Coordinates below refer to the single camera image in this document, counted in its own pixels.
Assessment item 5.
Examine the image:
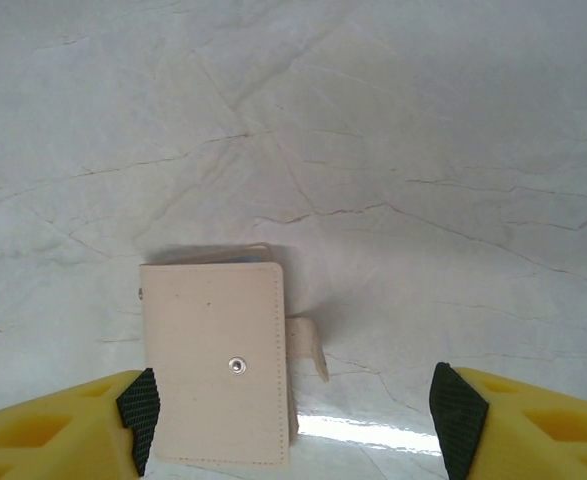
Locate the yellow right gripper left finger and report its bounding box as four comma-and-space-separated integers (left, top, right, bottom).
0, 367, 164, 480

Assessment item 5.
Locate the beige leather card holder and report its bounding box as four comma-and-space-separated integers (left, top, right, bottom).
137, 242, 331, 473

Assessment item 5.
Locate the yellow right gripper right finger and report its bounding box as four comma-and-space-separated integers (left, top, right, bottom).
429, 361, 587, 480

